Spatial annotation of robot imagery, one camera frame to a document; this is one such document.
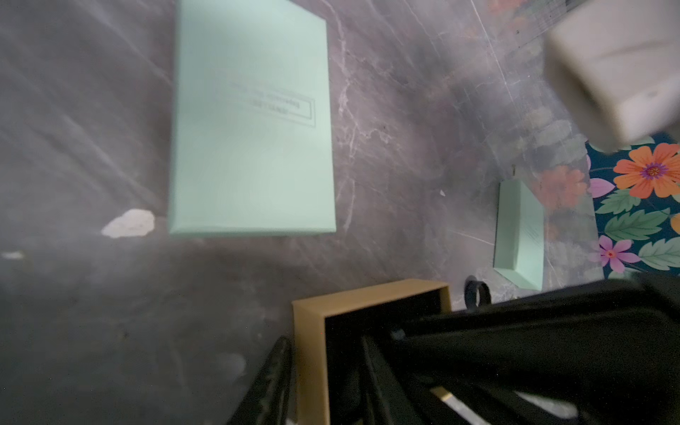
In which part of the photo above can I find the tan box base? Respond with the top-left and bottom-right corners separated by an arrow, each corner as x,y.
292,279 -> 452,424

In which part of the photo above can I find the black ring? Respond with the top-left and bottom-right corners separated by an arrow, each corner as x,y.
464,274 -> 493,312

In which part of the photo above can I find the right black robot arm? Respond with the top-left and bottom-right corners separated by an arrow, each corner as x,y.
544,1 -> 679,152

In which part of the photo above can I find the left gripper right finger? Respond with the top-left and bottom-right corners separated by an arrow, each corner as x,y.
361,274 -> 679,424

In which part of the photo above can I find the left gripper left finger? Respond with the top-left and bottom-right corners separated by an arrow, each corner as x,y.
228,336 -> 292,425

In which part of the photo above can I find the left mint green box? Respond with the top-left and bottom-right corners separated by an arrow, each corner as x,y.
168,1 -> 336,237

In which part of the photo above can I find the mint box lid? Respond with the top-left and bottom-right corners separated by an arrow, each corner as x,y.
493,179 -> 545,291

